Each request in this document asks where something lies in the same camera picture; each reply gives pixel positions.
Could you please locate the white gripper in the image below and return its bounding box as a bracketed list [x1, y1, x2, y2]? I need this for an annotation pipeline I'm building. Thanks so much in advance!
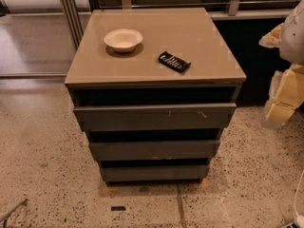
[258, 24, 304, 124]

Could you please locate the grey drawer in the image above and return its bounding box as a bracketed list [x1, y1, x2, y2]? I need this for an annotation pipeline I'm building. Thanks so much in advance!
[89, 140, 219, 161]
[101, 165, 209, 182]
[74, 103, 236, 131]

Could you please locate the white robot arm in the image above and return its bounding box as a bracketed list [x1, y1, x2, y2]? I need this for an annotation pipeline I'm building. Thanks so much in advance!
[258, 0, 304, 129]

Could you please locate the grey drawer cabinet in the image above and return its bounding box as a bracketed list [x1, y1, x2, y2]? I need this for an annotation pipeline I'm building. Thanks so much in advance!
[64, 7, 247, 187]

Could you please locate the black snack bar packet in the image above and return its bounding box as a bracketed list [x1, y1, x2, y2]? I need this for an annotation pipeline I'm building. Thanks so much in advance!
[158, 51, 191, 73]

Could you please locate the white bowl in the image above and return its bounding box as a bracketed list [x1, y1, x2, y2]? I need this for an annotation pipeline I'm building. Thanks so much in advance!
[104, 28, 143, 53]

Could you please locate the white cable and plug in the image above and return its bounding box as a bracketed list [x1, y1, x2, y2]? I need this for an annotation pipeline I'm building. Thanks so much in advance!
[279, 169, 304, 228]

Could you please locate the metal frame post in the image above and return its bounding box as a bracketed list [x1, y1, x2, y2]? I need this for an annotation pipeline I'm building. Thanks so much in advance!
[60, 0, 83, 49]

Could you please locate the grey cable on floor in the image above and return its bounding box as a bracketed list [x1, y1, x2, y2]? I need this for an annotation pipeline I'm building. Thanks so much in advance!
[0, 198, 29, 228]

